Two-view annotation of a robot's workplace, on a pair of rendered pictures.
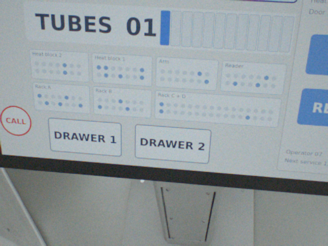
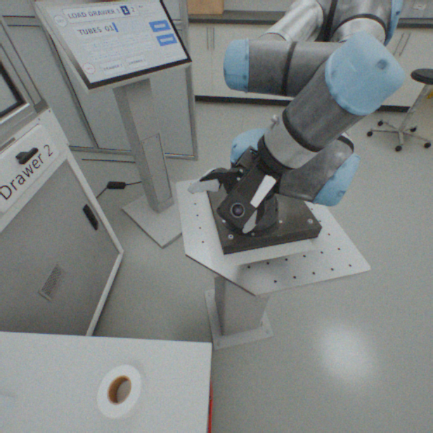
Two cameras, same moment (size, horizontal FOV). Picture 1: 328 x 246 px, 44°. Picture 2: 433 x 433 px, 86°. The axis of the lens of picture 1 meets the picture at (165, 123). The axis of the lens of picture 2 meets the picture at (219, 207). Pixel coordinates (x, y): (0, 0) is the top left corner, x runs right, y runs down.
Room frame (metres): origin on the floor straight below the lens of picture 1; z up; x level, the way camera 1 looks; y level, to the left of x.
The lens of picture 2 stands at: (-0.69, 0.74, 1.28)
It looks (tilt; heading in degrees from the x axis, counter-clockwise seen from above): 46 degrees down; 303
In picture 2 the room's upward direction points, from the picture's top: straight up
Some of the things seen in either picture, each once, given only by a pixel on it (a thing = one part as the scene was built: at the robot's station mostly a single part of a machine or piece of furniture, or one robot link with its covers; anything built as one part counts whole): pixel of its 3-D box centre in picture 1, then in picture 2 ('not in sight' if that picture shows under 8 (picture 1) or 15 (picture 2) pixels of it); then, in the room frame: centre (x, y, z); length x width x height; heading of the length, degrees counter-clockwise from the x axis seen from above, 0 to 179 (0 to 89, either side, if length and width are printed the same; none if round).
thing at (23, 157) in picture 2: not in sight; (24, 155); (0.09, 0.57, 0.91); 0.07 x 0.04 x 0.01; 120
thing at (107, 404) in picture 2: not in sight; (123, 391); (-0.52, 0.79, 0.78); 0.07 x 0.07 x 0.04
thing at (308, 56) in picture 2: not in sight; (331, 73); (-0.62, 0.33, 1.17); 0.11 x 0.11 x 0.08; 8
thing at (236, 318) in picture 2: not in sight; (241, 279); (-0.52, 0.32, 0.38); 0.30 x 0.30 x 0.76; 45
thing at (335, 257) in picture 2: not in sight; (255, 230); (-0.53, 0.30, 0.70); 0.45 x 0.44 x 0.12; 45
